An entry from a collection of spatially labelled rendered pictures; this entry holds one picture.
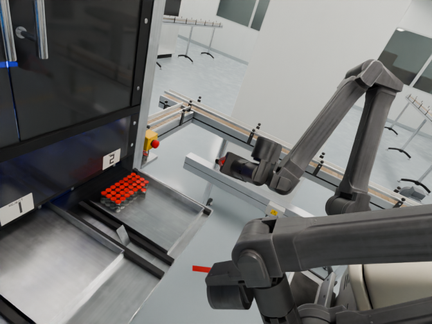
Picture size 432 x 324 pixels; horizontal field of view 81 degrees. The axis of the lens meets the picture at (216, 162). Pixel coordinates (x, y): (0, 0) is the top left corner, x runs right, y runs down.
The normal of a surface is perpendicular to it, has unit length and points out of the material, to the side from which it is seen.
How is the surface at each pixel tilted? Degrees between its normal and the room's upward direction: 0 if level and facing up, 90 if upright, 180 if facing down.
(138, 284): 0
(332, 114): 57
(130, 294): 0
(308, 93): 90
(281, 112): 90
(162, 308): 0
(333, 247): 77
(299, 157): 49
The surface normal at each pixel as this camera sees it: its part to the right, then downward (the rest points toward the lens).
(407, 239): -0.37, 0.22
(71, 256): 0.28, -0.80
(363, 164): 0.04, 0.02
